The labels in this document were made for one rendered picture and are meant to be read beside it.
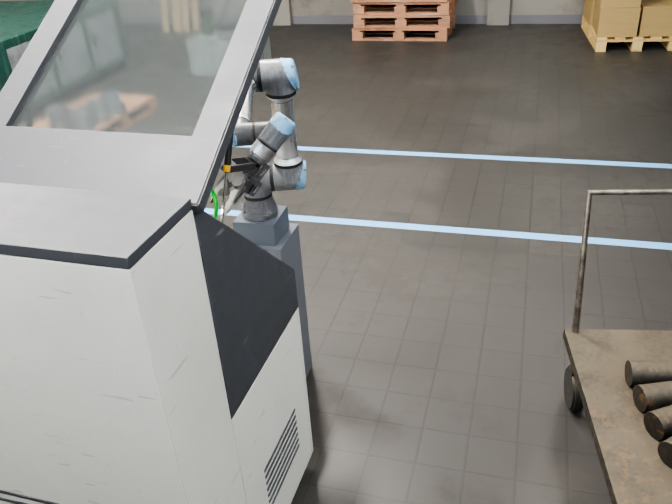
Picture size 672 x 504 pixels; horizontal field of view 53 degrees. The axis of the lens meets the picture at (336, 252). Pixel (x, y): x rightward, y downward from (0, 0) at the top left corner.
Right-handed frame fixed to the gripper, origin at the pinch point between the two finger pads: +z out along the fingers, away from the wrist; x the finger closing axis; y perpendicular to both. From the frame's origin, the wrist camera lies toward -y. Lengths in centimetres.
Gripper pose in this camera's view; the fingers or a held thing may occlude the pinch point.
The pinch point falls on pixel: (217, 205)
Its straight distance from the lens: 218.3
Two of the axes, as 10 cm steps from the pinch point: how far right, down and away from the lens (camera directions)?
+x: -6.0, -5.5, 5.8
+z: -6.0, 7.9, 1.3
